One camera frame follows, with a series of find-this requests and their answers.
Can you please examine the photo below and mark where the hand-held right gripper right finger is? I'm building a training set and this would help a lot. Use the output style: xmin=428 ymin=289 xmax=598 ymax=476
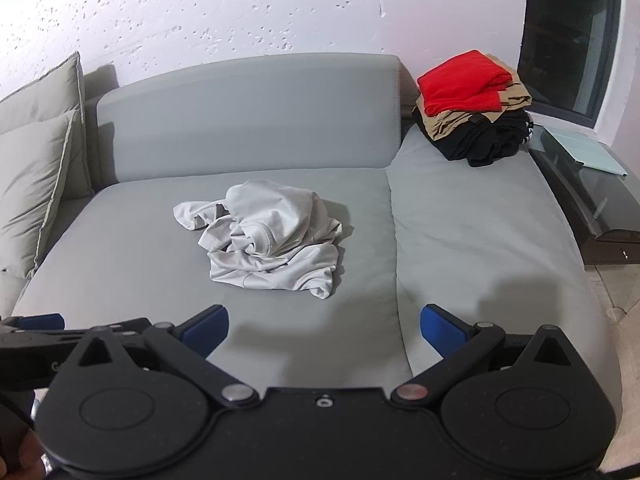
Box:
xmin=392 ymin=304 xmax=597 ymax=406

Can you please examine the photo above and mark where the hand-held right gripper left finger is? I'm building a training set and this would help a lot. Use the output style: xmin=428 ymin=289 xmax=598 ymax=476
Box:
xmin=65 ymin=304 xmax=260 ymax=407

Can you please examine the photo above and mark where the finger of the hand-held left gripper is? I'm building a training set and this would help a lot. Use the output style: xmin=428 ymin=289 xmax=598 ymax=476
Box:
xmin=0 ymin=312 xmax=153 ymax=348

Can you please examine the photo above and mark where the light grey shirt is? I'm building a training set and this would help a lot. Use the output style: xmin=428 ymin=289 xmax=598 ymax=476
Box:
xmin=173 ymin=179 xmax=346 ymax=301

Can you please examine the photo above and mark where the grey sofa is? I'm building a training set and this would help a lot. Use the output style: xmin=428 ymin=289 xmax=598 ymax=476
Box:
xmin=0 ymin=53 xmax=603 ymax=411

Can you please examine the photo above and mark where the grey throw cushion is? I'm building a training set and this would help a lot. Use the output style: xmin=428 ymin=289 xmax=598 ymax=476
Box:
xmin=0 ymin=52 xmax=97 ymax=201
xmin=0 ymin=109 xmax=82 ymax=281

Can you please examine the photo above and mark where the dark glass side table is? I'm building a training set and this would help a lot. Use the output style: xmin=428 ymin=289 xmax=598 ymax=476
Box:
xmin=529 ymin=125 xmax=640 ymax=266

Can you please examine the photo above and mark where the tan folded garment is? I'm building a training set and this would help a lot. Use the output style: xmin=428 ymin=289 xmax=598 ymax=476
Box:
xmin=412 ymin=54 xmax=533 ymax=142

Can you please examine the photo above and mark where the light blue tablet cover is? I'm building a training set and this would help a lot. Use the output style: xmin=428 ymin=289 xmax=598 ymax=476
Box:
xmin=541 ymin=125 xmax=629 ymax=177

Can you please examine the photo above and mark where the red folded garment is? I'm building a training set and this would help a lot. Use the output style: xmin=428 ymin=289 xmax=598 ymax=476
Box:
xmin=416 ymin=49 xmax=514 ymax=117

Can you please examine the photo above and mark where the dark window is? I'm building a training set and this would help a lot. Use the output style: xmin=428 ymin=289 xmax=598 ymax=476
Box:
xmin=516 ymin=0 xmax=624 ymax=129

